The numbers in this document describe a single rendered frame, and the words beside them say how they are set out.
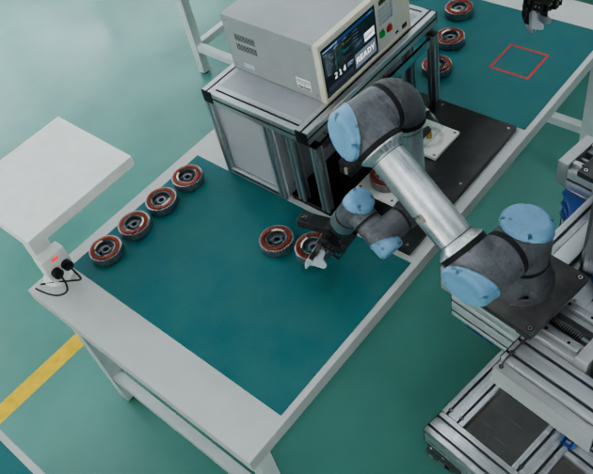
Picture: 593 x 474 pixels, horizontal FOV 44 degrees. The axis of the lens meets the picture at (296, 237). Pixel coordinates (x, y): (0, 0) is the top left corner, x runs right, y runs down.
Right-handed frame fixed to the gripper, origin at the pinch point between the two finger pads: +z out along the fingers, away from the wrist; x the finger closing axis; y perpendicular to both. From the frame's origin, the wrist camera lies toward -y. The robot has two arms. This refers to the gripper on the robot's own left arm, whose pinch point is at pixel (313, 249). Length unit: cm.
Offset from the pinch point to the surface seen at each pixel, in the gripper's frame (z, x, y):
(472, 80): -2, 98, 19
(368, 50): -29, 53, -18
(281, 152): -0.8, 23.7, -24.3
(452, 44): 2, 113, 6
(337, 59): -32, 39, -24
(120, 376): 92, -38, -34
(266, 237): 13.4, 2.8, -14.2
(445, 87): 2, 91, 12
